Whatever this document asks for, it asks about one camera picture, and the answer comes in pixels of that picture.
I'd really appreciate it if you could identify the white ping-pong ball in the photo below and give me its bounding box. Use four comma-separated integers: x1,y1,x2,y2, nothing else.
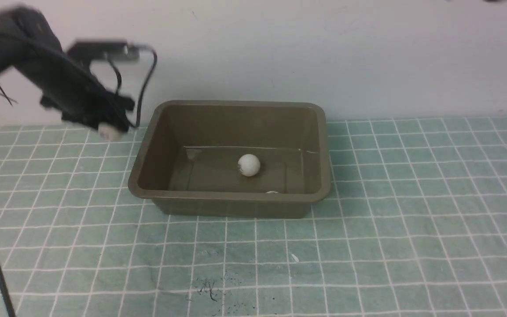
238,153,261,177
97,122,123,142

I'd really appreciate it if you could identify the green checkered tablecloth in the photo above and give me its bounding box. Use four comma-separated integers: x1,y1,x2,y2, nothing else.
0,117,507,317

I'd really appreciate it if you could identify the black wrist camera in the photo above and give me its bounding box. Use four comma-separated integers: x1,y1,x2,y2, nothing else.
66,40,140,66

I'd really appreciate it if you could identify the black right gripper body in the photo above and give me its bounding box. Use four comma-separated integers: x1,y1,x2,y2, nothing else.
29,57,135,133

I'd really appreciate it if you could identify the black camera cable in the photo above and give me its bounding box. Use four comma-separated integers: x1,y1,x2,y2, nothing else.
104,44,158,129

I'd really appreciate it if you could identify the white ping-pong ball in bin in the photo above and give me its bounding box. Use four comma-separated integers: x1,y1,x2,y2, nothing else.
238,153,261,177

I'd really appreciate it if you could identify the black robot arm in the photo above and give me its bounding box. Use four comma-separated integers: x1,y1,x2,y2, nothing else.
0,5,135,133

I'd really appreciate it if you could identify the olive plastic storage bin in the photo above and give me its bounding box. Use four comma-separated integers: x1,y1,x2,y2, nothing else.
127,100,331,219

